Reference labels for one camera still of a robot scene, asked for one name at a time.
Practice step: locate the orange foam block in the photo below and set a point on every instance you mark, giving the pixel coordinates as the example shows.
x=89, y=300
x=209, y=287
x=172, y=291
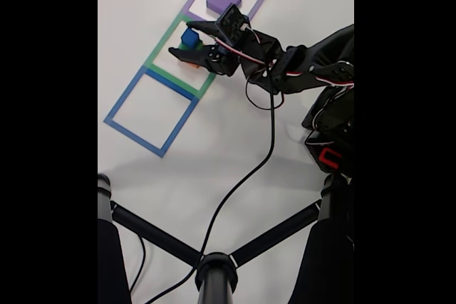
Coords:
x=194, y=66

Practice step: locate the green tape square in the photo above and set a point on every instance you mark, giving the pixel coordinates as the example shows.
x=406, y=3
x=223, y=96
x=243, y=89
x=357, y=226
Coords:
x=165, y=40

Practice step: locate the black tripod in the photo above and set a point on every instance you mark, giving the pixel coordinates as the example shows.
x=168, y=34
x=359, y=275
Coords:
x=213, y=275

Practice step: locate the red table clamp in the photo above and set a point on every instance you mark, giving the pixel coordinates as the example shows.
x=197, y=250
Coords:
x=324, y=157

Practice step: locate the small blue foam cube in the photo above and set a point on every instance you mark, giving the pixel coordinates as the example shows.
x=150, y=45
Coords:
x=189, y=37

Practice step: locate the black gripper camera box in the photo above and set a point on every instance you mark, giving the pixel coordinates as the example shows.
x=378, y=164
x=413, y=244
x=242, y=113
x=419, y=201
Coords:
x=233, y=24

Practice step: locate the green foam cube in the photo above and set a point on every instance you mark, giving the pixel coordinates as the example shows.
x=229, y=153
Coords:
x=185, y=46

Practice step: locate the blue tape square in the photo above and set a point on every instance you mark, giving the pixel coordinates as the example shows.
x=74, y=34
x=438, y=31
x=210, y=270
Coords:
x=119, y=104

